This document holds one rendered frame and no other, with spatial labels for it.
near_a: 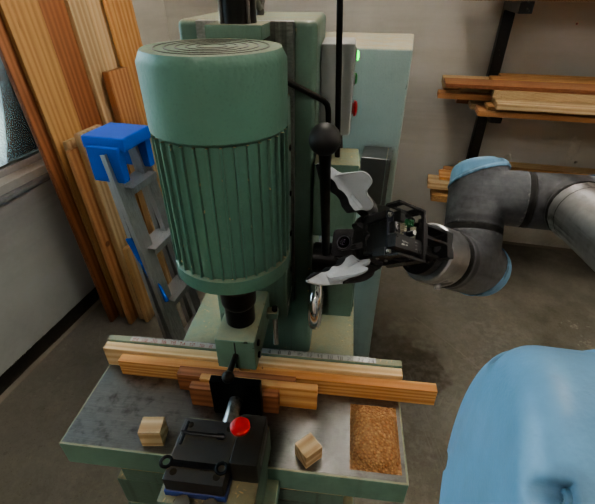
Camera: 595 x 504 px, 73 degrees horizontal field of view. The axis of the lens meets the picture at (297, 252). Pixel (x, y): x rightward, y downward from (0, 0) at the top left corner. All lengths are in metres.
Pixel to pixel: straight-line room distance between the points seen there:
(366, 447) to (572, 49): 2.54
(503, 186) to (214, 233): 0.44
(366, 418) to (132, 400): 0.44
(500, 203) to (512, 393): 0.54
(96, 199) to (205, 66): 1.68
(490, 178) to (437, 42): 2.12
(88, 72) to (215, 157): 1.83
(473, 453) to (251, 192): 0.38
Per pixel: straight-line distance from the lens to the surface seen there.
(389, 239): 0.51
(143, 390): 0.89
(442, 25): 2.77
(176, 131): 0.48
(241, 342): 0.69
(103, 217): 2.11
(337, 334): 1.08
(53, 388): 2.27
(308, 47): 0.69
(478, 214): 0.68
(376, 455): 0.75
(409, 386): 0.82
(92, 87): 2.30
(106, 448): 0.84
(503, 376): 0.19
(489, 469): 0.19
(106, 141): 1.46
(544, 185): 0.72
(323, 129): 0.43
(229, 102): 0.46
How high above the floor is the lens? 1.57
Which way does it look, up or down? 34 degrees down
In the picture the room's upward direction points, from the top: straight up
